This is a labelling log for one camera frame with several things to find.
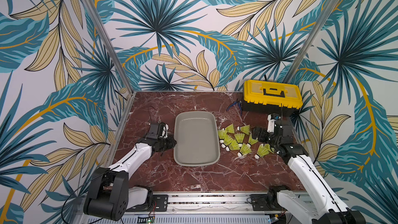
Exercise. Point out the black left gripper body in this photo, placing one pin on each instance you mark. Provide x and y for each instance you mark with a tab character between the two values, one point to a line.
162	138

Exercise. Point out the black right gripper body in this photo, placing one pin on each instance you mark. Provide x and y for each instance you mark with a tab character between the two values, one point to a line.
263	135

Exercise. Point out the green shuttlecock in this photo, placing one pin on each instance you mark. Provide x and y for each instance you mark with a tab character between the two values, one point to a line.
239	137
222	135
233	146
244	150
227	141
263	150
244	129
251	141
229	129

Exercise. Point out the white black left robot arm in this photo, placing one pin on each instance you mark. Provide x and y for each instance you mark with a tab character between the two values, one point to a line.
109	195

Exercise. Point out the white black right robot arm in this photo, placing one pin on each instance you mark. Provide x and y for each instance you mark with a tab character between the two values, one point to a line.
328	207

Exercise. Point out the yellow black toolbox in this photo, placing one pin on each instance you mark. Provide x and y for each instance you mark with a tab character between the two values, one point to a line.
271	98

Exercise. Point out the grey plastic tray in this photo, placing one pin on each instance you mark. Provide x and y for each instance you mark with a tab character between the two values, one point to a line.
196	134

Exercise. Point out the blue handled pliers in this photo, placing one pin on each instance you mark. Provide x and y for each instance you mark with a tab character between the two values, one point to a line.
237	103

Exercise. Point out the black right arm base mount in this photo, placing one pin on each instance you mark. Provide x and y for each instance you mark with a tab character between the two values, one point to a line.
268	201

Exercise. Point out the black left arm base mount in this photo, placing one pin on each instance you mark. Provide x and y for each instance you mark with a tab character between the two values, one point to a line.
155	202

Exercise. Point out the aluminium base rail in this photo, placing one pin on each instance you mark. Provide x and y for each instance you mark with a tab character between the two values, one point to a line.
224	207

